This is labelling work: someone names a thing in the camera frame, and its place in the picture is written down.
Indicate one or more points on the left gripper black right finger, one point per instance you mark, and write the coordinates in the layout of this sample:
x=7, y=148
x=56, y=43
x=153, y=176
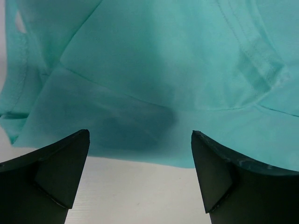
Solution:
x=237, y=189

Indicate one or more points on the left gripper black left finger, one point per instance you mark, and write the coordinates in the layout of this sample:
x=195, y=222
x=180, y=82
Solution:
x=40, y=187

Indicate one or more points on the teal t shirt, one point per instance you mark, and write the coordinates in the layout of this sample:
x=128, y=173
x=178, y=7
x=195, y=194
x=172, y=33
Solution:
x=141, y=75

